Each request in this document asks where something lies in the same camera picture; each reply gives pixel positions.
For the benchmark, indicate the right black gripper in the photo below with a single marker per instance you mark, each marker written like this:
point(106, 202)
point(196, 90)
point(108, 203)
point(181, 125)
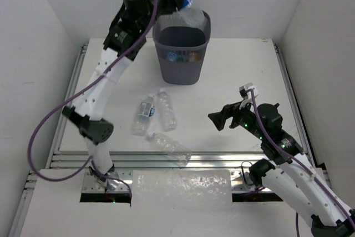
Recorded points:
point(218, 118)

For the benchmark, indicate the small blue cap bottle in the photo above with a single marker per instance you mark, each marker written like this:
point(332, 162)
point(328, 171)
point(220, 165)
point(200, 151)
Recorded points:
point(171, 57)

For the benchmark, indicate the aluminium front rail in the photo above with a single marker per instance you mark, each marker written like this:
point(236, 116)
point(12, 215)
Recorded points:
point(191, 169)

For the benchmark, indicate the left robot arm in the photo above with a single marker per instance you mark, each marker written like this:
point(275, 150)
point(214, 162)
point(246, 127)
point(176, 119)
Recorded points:
point(126, 36)

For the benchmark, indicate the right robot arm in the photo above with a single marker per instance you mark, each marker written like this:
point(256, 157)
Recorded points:
point(287, 171)

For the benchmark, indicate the blue label water bottle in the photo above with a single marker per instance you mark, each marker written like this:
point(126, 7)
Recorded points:
point(192, 14)

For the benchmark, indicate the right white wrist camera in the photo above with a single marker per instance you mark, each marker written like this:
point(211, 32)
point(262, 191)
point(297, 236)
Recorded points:
point(246, 91)

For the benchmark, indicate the clear crinkled water bottle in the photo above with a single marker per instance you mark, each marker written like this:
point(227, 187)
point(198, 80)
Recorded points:
point(166, 111)

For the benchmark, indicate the white label water bottle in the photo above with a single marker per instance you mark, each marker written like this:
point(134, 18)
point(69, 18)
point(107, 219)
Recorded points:
point(143, 116)

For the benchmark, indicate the grey mesh waste bin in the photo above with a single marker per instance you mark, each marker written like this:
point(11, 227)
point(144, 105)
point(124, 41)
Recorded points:
point(172, 34)

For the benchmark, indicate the orange juice bottle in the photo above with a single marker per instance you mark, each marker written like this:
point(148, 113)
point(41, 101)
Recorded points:
point(194, 57)

